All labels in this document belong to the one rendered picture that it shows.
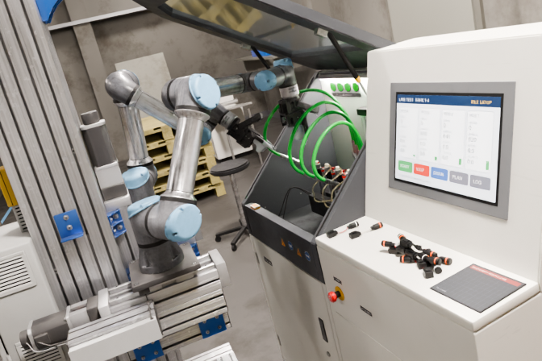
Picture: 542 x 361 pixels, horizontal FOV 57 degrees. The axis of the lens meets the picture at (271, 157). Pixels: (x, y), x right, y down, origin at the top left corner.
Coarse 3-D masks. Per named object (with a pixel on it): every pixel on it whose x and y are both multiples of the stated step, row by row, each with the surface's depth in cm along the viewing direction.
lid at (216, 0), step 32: (160, 0) 181; (192, 0) 177; (224, 0) 166; (256, 0) 152; (288, 0) 156; (224, 32) 216; (256, 32) 204; (288, 32) 190; (320, 32) 165; (352, 32) 167; (320, 64) 231; (352, 64) 212
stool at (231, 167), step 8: (232, 160) 438; (240, 160) 431; (216, 168) 424; (224, 168) 417; (232, 168) 412; (240, 168) 414; (232, 176) 428; (232, 184) 430; (240, 200) 435; (240, 208) 435; (240, 216) 437; (240, 224) 469; (224, 232) 443; (240, 232) 431; (216, 240) 446; (232, 240) 421; (232, 248) 418
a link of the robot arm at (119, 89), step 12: (120, 72) 203; (108, 84) 200; (120, 84) 198; (132, 84) 199; (120, 96) 198; (132, 96) 198; (144, 96) 200; (144, 108) 201; (156, 108) 201; (168, 120) 203; (204, 132) 203; (204, 144) 205
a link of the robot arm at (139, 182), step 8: (136, 168) 212; (144, 168) 210; (128, 176) 205; (136, 176) 205; (144, 176) 207; (152, 176) 217; (128, 184) 205; (136, 184) 205; (144, 184) 206; (152, 184) 214; (136, 192) 205; (144, 192) 207; (152, 192) 210; (136, 200) 206
